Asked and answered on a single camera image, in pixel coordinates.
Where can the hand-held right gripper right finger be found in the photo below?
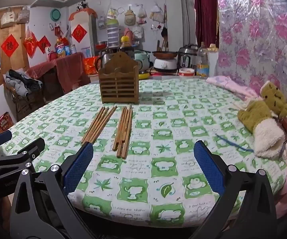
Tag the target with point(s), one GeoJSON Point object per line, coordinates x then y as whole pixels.
{"type": "Point", "coordinates": [208, 166]}

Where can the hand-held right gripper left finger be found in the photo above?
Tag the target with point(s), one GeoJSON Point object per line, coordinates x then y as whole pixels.
{"type": "Point", "coordinates": [79, 165]}

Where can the bunch of wooden chopsticks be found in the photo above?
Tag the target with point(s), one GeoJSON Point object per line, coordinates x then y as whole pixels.
{"type": "Point", "coordinates": [123, 132]}
{"type": "Point", "coordinates": [98, 124]}

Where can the wooden slatted chopstick holder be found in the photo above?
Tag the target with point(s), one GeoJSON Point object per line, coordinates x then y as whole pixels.
{"type": "Point", "coordinates": [118, 84]}

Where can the red gift box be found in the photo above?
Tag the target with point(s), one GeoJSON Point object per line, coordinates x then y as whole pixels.
{"type": "Point", "coordinates": [3, 123]}

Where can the blue plastic strip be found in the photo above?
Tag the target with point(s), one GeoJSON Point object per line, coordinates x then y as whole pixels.
{"type": "Point", "coordinates": [235, 144]}

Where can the wooden chair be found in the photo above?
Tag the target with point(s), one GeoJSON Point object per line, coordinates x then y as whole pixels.
{"type": "Point", "coordinates": [25, 104]}

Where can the green patterned sheet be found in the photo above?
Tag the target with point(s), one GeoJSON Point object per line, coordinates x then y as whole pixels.
{"type": "Point", "coordinates": [173, 129]}

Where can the pile of grey clothes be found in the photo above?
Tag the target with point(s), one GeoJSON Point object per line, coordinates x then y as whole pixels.
{"type": "Point", "coordinates": [21, 82]}

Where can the cream cloth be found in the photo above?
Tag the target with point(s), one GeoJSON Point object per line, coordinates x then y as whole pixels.
{"type": "Point", "coordinates": [243, 104]}

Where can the green frog plush toy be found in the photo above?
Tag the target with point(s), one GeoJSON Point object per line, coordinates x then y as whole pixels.
{"type": "Point", "coordinates": [263, 119]}

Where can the pink floral cloth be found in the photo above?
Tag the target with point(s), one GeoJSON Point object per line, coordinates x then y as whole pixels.
{"type": "Point", "coordinates": [228, 83]}

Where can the red diamond paper poster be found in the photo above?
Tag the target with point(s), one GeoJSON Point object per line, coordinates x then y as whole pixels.
{"type": "Point", "coordinates": [44, 44]}
{"type": "Point", "coordinates": [10, 45]}
{"type": "Point", "coordinates": [79, 33]}

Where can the red cloth covered table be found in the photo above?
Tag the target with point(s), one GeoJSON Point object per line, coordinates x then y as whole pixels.
{"type": "Point", "coordinates": [66, 67]}

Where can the red and white bowl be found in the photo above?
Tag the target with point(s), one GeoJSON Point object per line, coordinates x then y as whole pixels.
{"type": "Point", "coordinates": [186, 72]}

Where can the red hanging decoration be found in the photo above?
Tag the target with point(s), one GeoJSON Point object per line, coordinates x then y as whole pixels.
{"type": "Point", "coordinates": [30, 42]}

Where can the clear plastic oil bottle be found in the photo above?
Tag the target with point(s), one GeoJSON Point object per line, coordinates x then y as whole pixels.
{"type": "Point", "coordinates": [202, 62]}

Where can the steel kettle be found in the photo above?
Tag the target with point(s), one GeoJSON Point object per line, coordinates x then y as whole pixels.
{"type": "Point", "coordinates": [103, 61]}

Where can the yellow cooking oil bottle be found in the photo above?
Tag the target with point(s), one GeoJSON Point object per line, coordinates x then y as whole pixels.
{"type": "Point", "coordinates": [60, 48]}

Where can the blue label bottle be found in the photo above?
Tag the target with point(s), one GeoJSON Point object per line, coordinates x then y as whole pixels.
{"type": "Point", "coordinates": [67, 50]}

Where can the white electric cooker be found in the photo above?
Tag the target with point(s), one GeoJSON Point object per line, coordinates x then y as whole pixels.
{"type": "Point", "coordinates": [165, 64]}

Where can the silver pressure cooker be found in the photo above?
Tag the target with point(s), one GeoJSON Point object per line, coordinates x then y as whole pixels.
{"type": "Point", "coordinates": [187, 56]}

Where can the white refrigerator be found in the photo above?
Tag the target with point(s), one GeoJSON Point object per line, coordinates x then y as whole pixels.
{"type": "Point", "coordinates": [82, 47]}

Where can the brown frying pan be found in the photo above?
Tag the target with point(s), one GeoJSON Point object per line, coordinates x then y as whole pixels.
{"type": "Point", "coordinates": [164, 54]}

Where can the woven handbag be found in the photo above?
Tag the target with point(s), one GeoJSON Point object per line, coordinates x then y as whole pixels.
{"type": "Point", "coordinates": [7, 17]}
{"type": "Point", "coordinates": [23, 15]}

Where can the red metal bowl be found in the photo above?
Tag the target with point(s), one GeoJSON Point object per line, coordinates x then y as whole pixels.
{"type": "Point", "coordinates": [101, 46]}

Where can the pale green rice cooker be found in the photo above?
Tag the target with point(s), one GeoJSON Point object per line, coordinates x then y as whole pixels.
{"type": "Point", "coordinates": [142, 61]}

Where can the dark bottle yellow cap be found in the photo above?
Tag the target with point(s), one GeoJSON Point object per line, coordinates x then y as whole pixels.
{"type": "Point", "coordinates": [126, 43]}

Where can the green round plate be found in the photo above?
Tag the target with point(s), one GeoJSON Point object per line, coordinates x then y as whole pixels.
{"type": "Point", "coordinates": [55, 15]}

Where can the striped stacked container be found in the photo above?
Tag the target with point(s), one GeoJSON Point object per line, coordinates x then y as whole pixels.
{"type": "Point", "coordinates": [113, 33]}

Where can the pink thermos jug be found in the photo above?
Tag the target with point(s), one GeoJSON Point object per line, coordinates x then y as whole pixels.
{"type": "Point", "coordinates": [128, 32]}

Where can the black hanging ladle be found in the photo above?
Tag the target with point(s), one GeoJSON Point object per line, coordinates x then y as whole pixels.
{"type": "Point", "coordinates": [164, 31]}

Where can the floral plastic-wrapped mattress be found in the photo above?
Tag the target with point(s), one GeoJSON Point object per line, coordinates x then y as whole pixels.
{"type": "Point", "coordinates": [258, 29]}

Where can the orange cloth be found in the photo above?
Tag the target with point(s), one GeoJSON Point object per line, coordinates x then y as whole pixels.
{"type": "Point", "coordinates": [83, 12]}

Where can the dark red curtain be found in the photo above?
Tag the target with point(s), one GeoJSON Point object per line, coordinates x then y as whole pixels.
{"type": "Point", "coordinates": [205, 12]}

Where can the panda plush toy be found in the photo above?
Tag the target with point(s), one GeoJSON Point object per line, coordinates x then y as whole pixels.
{"type": "Point", "coordinates": [82, 6]}

